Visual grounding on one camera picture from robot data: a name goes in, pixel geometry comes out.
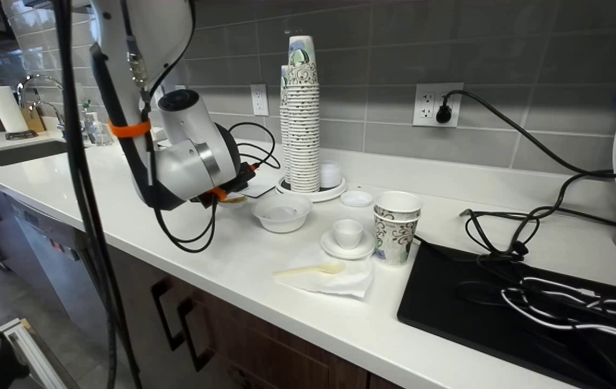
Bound thick black hanging cable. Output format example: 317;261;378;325
53;0;143;389

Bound dark sink basin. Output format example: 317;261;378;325
0;138;70;168

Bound small white round object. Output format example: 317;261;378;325
318;162;347;191

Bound white wall outlet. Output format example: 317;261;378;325
250;82;270;116
412;79;468;130

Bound white edged cart frame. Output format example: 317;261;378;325
0;315;70;389

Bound printed paper cup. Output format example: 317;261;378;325
373;187;424;267

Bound white board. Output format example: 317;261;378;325
0;83;31;135

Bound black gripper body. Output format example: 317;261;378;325
201;160;261;210

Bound white bowl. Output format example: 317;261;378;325
252;190;317;236

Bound white plate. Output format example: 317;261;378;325
272;172;350;204

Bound black counter mat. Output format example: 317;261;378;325
396;237;616;389

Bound small translucent white cup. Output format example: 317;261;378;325
339;185;377;212

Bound amber bottle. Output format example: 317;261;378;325
21;103;47;135

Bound white coiled cable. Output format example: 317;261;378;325
499;275;616;342

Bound black cabinet handle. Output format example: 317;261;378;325
149;276;189;353
176;294;220;374

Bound chrome faucet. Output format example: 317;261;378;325
13;74;61;133

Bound cream plastic spoon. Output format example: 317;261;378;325
272;261;349;279

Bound black power cable with plug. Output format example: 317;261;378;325
434;88;616;261

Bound clear soap bottle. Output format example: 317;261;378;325
79;98;109;146

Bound white paper napkin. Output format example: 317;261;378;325
272;254;378;302

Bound tall stack of paper cups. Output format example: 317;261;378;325
286;31;322;195

